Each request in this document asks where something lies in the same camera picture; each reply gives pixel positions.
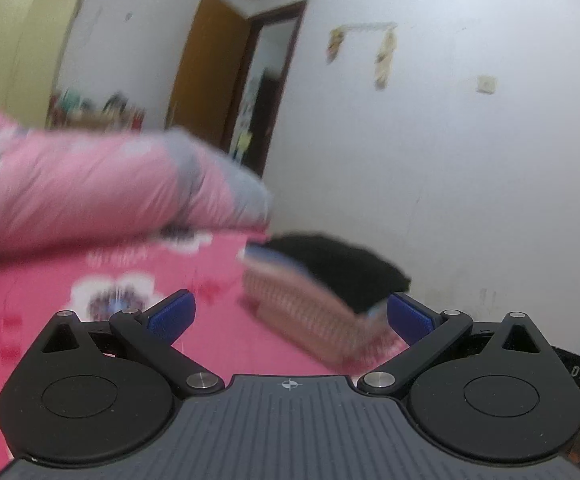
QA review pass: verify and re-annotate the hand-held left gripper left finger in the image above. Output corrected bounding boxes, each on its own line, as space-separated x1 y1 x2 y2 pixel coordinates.
40 289 225 398

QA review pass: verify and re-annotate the white fridge with stickers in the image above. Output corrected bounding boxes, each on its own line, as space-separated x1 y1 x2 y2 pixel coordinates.
234 74 271 167

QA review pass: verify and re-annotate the pink grey rolled duvet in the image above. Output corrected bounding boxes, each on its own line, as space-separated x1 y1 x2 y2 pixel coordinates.
0 100 274 267

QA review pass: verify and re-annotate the pink floral bed sheet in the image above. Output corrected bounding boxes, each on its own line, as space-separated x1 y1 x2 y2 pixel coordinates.
0 227 407 461

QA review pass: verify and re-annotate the black t-shirt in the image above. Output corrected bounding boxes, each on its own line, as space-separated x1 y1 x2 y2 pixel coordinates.
264 231 413 314

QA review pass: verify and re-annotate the small hanging wall ornament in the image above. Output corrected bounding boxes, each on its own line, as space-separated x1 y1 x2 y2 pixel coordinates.
326 26 347 64

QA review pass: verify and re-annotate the long hanging wall ornament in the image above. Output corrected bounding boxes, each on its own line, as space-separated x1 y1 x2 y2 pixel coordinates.
373 29 399 92

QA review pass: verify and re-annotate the clutter on dresser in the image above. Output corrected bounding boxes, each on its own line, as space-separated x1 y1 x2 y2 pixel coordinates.
48 86 147 134

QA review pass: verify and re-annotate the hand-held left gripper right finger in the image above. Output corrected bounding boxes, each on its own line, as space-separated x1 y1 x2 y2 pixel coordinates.
357 292 546 400

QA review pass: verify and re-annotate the pale yellow wardrobe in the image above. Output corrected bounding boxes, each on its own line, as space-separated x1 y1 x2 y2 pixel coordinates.
0 0 84 132

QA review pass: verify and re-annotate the brown wooden door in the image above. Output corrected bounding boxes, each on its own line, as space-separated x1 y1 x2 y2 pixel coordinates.
166 0 251 154

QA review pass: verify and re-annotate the dark door frame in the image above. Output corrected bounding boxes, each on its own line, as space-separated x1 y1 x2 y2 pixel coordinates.
226 0 311 179

